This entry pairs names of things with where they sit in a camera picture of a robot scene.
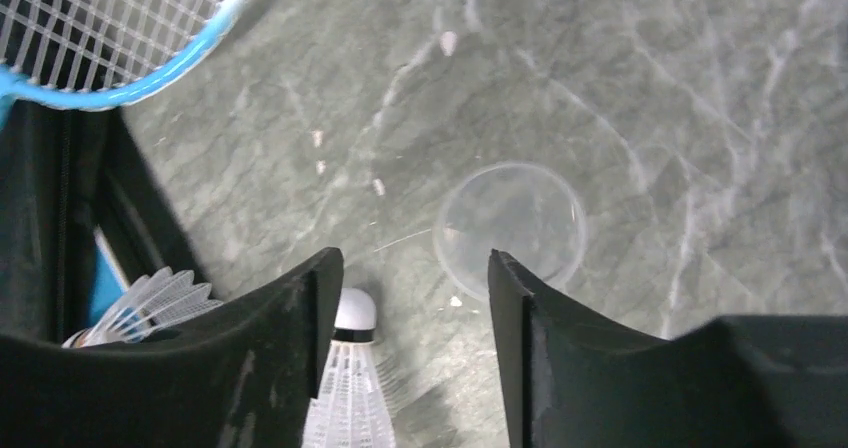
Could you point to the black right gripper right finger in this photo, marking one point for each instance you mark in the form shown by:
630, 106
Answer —
572, 377

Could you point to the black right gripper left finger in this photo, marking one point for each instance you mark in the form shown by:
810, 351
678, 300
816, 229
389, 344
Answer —
241, 375

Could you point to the white plastic shuttlecock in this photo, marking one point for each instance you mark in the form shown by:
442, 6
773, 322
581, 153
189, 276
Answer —
151, 304
350, 409

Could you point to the blue white badminton racket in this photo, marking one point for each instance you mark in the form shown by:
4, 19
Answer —
94, 55

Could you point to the blue racket cover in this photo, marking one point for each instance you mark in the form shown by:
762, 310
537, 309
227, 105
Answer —
110, 281

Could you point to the clear plastic lid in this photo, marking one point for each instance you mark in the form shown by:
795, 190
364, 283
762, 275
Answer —
521, 208

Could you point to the black racket cover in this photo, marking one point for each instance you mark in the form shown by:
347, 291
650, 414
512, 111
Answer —
67, 178

